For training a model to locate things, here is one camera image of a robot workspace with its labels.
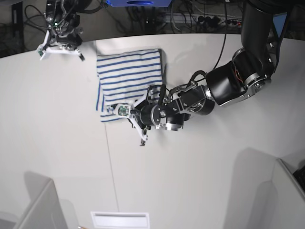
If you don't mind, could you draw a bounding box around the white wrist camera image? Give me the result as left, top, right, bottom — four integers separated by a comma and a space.
114, 84, 165, 146
36, 31, 85, 61

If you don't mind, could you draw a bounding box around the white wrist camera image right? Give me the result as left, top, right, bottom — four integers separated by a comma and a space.
114, 84, 165, 146

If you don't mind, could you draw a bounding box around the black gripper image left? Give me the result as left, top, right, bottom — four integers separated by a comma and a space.
51, 34, 82, 49

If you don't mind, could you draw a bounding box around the blue box at top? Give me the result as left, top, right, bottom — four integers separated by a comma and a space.
104, 0, 172, 7

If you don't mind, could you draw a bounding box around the white partition panel left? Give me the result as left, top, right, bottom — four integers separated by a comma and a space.
0, 178, 68, 229

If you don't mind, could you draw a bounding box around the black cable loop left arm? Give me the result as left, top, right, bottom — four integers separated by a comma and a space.
213, 0, 228, 70

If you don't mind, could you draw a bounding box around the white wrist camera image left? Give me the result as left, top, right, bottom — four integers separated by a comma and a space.
36, 31, 85, 61

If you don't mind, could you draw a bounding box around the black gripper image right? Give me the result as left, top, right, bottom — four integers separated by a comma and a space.
133, 101, 159, 130

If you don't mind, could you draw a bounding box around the white partition panel right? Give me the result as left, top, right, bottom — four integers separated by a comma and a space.
252, 157, 305, 229

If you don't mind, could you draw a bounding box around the white partition panel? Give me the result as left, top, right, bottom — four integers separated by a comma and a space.
0, 178, 68, 229
252, 157, 305, 229

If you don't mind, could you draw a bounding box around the blue white striped T-shirt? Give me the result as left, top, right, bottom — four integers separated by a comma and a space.
96, 49, 163, 123

